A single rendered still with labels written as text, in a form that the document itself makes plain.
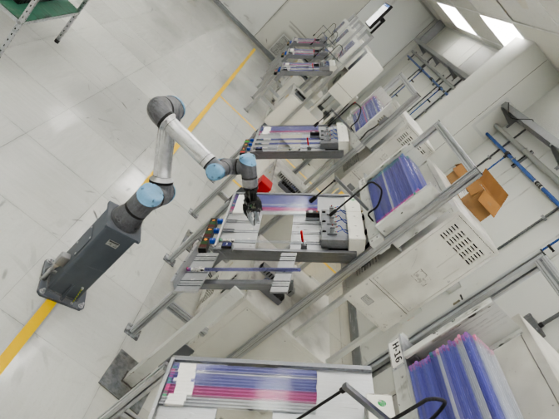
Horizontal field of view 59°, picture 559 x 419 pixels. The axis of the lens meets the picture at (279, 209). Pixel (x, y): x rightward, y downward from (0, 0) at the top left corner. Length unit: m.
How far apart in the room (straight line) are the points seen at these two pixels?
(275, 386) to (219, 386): 0.19
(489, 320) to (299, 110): 5.67
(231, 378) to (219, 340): 1.06
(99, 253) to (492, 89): 4.35
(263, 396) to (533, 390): 0.80
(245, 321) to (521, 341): 1.47
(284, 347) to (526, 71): 3.99
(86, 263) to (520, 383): 1.91
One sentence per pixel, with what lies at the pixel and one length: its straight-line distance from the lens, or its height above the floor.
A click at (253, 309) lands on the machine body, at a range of 2.65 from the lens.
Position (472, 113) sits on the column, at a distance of 5.67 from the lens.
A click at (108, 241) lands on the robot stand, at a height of 0.46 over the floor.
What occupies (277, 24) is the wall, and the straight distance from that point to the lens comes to 10.97.
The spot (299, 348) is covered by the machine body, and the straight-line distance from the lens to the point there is 2.80.
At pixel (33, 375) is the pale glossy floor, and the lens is 2.48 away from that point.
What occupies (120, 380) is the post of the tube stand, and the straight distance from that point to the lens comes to 2.68.
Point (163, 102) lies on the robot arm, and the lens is 2.27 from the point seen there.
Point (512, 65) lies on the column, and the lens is 5.66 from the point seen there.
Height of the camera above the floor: 1.96
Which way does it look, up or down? 21 degrees down
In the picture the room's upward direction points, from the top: 49 degrees clockwise
